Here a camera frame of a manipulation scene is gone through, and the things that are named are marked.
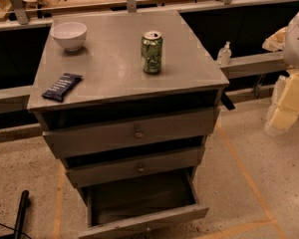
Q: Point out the grey metal railing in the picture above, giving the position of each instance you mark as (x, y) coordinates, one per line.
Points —
(15, 98)

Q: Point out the green soda can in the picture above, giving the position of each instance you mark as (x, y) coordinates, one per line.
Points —
(151, 49)

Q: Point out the white ceramic bowl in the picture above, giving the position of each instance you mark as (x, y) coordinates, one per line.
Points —
(71, 36)

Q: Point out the dark blue snack bar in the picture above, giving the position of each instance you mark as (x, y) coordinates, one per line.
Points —
(61, 87)

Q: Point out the black pole on floor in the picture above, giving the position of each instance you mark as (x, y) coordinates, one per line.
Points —
(17, 229)

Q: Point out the grey drawer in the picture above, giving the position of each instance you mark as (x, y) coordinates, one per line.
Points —
(98, 137)
(142, 204)
(126, 168)

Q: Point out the grey wooden drawer cabinet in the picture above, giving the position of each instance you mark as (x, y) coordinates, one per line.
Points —
(114, 85)

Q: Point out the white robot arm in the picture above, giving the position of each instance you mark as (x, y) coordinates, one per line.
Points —
(286, 40)

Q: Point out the clear pump bottle left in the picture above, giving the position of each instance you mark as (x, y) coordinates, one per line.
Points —
(224, 55)

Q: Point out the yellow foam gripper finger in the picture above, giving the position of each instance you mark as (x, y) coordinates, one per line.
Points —
(284, 110)

